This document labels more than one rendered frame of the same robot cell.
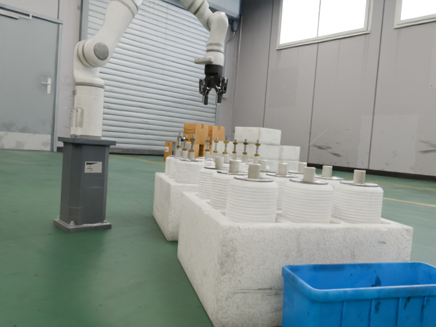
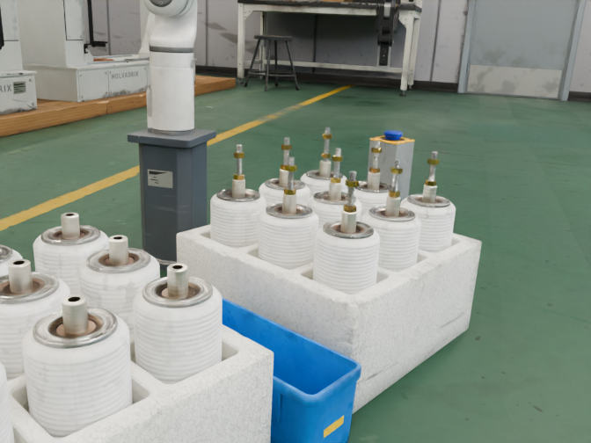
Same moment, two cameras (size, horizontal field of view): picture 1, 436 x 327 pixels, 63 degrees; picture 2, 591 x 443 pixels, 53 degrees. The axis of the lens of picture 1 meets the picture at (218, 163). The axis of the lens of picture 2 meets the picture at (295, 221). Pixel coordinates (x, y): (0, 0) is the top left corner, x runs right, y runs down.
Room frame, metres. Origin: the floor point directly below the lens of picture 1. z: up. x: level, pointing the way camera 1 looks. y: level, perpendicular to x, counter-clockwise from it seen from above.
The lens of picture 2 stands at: (0.77, -0.79, 0.53)
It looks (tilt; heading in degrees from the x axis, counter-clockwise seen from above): 18 degrees down; 58
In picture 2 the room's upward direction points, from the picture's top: 3 degrees clockwise
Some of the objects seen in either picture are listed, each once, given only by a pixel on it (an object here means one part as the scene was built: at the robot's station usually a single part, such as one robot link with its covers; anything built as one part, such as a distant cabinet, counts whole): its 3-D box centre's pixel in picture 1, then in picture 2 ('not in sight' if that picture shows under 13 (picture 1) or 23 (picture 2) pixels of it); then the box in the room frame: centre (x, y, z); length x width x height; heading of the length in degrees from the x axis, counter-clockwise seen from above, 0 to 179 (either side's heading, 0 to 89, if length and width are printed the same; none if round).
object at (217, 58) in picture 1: (211, 57); not in sight; (1.44, 0.06, 0.66); 0.11 x 0.09 x 0.06; 139
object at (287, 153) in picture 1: (278, 152); not in sight; (4.56, -0.76, 0.27); 0.39 x 0.39 x 0.18; 44
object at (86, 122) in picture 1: (88, 113); (172, 92); (1.21, 0.45, 0.39); 0.09 x 0.09 x 0.17; 43
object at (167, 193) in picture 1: (211, 203); (328, 283); (1.34, 0.01, 0.09); 0.39 x 0.39 x 0.18; 17
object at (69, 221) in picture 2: (218, 163); (70, 226); (0.90, 0.00, 0.26); 0.02 x 0.02 x 0.03
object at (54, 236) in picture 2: (218, 169); (71, 236); (0.90, 0.00, 0.25); 0.08 x 0.08 x 0.01
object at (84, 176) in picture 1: (84, 182); (174, 197); (1.21, 0.45, 0.15); 0.15 x 0.15 x 0.30; 43
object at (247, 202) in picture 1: (249, 226); not in sight; (0.68, -0.07, 0.16); 0.10 x 0.10 x 0.18
